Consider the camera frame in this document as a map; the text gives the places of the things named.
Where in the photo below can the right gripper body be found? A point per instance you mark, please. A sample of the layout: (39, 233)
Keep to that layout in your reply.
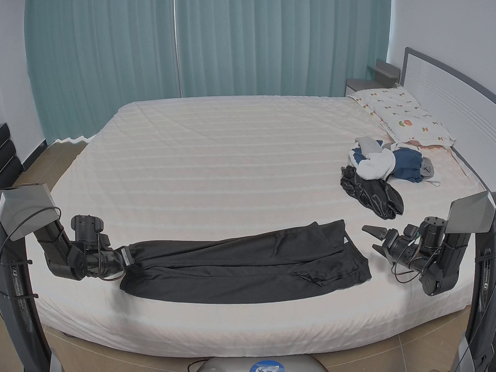
(395, 246)

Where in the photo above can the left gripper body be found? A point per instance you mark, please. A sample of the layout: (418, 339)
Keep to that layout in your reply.
(124, 258)

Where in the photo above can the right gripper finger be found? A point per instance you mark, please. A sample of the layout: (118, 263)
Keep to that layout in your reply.
(375, 231)
(383, 251)

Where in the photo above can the black T-shirt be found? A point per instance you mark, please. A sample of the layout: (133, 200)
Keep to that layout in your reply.
(240, 266)

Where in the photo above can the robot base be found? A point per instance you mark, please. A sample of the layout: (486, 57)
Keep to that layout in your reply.
(271, 364)

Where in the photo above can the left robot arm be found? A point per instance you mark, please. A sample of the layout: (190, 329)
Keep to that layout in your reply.
(31, 211)

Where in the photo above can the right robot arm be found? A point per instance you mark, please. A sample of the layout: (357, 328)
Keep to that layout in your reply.
(465, 215)

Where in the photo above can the pile of clothes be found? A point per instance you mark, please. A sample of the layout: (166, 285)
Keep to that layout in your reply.
(381, 165)

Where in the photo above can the black satin garment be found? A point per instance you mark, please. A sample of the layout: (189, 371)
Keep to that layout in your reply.
(374, 194)

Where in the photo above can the white printed pillow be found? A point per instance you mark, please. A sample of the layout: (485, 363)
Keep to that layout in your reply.
(403, 116)

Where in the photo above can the bed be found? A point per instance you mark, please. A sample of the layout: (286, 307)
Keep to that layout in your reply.
(232, 149)

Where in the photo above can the grey bedside table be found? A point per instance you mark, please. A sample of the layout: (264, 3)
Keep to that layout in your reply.
(378, 72)

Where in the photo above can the blue-green curtain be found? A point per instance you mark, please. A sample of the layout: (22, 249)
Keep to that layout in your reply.
(100, 52)
(279, 33)

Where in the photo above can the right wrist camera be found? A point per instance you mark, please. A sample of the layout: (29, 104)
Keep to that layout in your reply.
(411, 231)

